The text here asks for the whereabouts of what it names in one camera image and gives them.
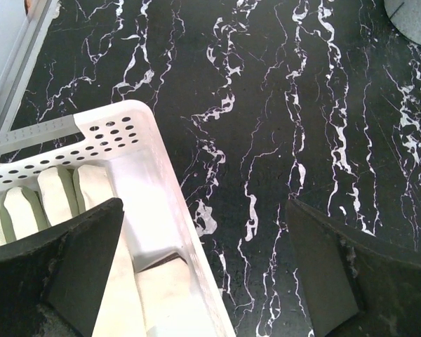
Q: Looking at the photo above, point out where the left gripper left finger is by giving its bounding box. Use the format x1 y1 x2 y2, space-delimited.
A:
0 198 124 336

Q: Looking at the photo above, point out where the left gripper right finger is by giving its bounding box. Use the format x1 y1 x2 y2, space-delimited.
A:
286 199 421 336

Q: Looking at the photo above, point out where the white grey work glove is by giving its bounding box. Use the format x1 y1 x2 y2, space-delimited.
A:
0 165 146 336

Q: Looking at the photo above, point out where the white perforated storage basket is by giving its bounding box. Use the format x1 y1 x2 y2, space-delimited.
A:
0 100 234 336

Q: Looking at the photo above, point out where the grey metal bucket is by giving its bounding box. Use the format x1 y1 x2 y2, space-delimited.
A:
384 0 421 46

